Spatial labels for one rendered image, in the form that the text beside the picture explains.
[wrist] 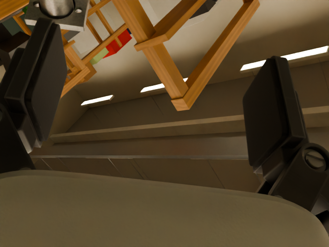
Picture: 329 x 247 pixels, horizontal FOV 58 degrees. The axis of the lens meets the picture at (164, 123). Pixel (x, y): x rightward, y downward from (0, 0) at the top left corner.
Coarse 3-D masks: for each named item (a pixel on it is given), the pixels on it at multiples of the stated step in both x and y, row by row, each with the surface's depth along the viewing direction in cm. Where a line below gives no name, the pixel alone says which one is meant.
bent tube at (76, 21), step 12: (36, 0) 29; (48, 0) 26; (60, 0) 26; (72, 0) 28; (84, 0) 30; (36, 12) 28; (48, 12) 28; (60, 12) 28; (72, 12) 29; (84, 12) 29; (60, 24) 28; (72, 24) 28; (84, 24) 29
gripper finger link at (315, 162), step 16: (304, 144) 10; (304, 160) 10; (320, 160) 10; (288, 176) 9; (304, 176) 10; (320, 176) 10; (256, 192) 12; (272, 192) 9; (288, 192) 9; (304, 192) 9; (320, 192) 9
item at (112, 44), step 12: (108, 0) 556; (96, 12) 544; (24, 24) 486; (108, 24) 557; (72, 36) 505; (96, 36) 588; (120, 36) 582; (96, 48) 529; (108, 48) 568; (120, 48) 578; (84, 60) 509; (96, 60) 535; (72, 72) 502; (96, 72) 540
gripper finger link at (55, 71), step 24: (48, 24) 11; (48, 48) 10; (24, 72) 10; (48, 72) 11; (0, 96) 10; (24, 96) 9; (48, 96) 11; (24, 120) 10; (48, 120) 12; (24, 144) 10
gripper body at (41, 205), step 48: (0, 192) 7; (48, 192) 7; (96, 192) 7; (144, 192) 8; (192, 192) 8; (240, 192) 8; (0, 240) 6; (48, 240) 7; (96, 240) 7; (144, 240) 7; (192, 240) 7; (240, 240) 7; (288, 240) 8
